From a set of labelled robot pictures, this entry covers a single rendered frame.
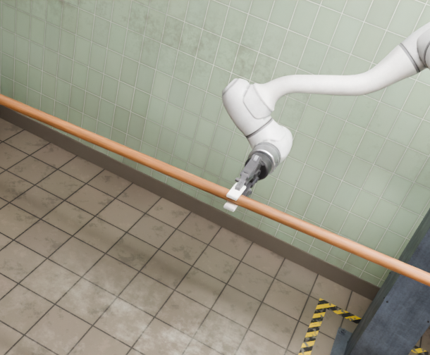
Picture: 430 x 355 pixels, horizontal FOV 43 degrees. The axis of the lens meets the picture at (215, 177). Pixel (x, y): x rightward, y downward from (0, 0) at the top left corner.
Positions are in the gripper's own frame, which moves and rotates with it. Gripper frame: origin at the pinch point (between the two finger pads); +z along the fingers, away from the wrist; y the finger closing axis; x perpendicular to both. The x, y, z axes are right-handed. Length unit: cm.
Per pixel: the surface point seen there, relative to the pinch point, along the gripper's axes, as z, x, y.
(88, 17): -123, 131, 19
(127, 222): -89, 76, 109
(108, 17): -123, 119, 16
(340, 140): -123, -13, 35
